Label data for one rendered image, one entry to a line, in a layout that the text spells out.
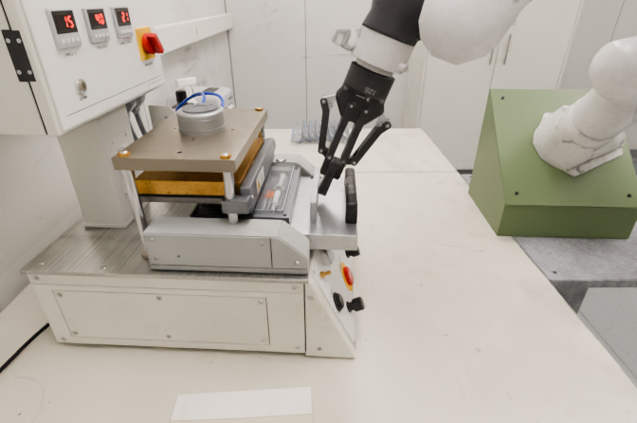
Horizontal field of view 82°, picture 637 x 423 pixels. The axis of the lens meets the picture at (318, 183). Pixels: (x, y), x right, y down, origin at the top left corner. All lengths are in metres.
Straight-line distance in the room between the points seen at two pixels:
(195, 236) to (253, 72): 2.63
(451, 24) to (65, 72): 0.49
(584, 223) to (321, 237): 0.76
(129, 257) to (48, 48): 0.33
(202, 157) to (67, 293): 0.34
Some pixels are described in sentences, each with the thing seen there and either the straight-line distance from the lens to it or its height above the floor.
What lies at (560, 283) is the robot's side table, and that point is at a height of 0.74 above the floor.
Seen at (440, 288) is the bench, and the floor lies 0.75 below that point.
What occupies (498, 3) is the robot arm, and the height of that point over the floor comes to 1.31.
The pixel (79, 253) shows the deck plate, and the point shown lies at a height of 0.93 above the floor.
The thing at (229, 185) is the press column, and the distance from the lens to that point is 0.56.
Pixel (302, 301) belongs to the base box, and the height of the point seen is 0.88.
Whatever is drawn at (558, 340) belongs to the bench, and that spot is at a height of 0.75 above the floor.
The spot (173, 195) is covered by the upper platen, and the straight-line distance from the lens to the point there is 0.64.
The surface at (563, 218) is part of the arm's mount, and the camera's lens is 1.14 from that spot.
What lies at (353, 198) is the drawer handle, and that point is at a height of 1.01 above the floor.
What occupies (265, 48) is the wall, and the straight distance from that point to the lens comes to 3.10.
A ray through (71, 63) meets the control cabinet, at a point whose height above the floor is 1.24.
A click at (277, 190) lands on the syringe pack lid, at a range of 0.67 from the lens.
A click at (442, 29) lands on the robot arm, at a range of 0.48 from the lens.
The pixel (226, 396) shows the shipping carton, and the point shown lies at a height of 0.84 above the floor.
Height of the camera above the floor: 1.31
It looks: 27 degrees down
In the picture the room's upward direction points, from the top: straight up
